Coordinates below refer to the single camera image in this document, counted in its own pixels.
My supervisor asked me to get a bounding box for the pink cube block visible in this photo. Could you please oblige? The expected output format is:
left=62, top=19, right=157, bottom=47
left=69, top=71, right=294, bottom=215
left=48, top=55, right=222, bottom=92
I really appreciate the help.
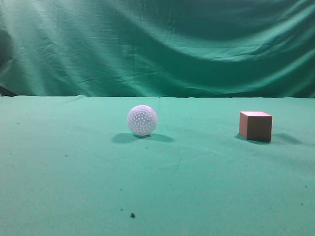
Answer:
left=239, top=111, right=273, bottom=142

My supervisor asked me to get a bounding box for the white dimpled golf ball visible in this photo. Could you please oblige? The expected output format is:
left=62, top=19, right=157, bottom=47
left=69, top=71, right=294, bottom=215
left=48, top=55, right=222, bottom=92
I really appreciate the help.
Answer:
left=127, top=105, right=158, bottom=136

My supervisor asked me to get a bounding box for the green table cloth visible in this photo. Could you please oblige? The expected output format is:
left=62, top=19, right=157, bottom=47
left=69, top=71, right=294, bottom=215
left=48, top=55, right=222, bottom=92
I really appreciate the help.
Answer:
left=0, top=95, right=315, bottom=236

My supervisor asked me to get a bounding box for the green backdrop cloth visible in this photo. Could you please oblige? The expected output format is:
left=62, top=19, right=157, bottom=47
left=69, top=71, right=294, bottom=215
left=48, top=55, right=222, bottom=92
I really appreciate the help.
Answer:
left=0, top=0, right=315, bottom=98

